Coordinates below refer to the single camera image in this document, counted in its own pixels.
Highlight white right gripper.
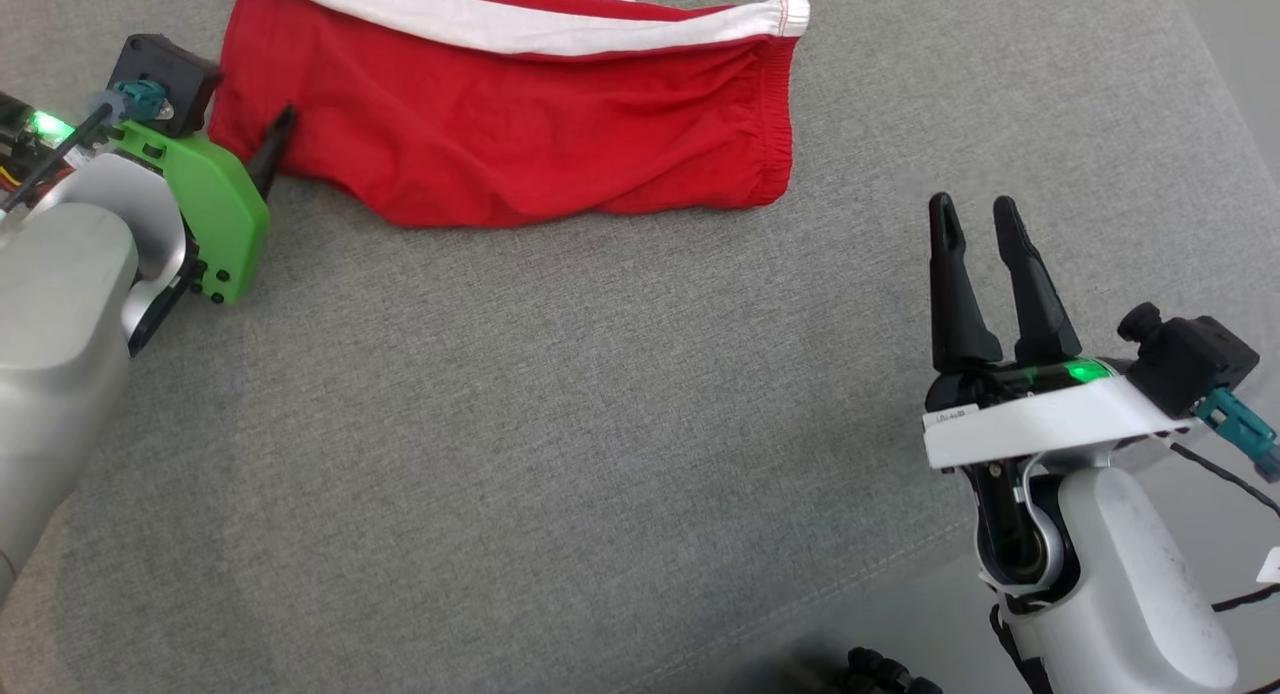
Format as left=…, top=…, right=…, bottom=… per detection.
left=922, top=192, right=1196, bottom=470

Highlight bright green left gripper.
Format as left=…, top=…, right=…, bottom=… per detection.
left=110, top=104, right=298, bottom=306

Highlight red shorts with white stripe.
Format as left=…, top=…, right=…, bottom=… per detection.
left=208, top=0, right=811, bottom=229

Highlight black cable with teal plug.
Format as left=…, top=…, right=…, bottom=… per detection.
left=0, top=79, right=171, bottom=215
left=1170, top=389, right=1280, bottom=615

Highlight black corrugated cable conduit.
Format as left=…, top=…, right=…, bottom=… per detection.
left=790, top=646, right=941, bottom=694

